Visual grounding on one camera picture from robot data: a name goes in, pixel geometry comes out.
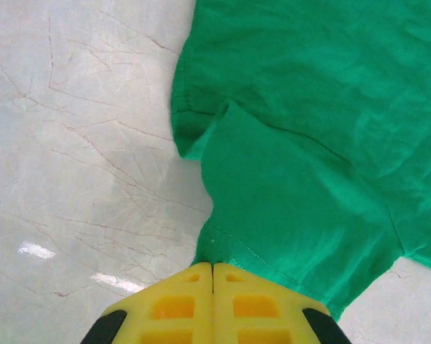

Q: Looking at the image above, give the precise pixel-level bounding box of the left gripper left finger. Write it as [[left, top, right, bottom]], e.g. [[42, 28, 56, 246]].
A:
[[80, 262, 214, 344]]

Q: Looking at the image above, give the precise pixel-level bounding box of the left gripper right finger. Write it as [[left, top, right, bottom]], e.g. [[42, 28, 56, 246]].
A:
[[213, 262, 352, 344]]

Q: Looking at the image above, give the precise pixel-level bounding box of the green t-shirt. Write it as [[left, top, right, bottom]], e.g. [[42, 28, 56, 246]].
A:
[[170, 0, 431, 322]]

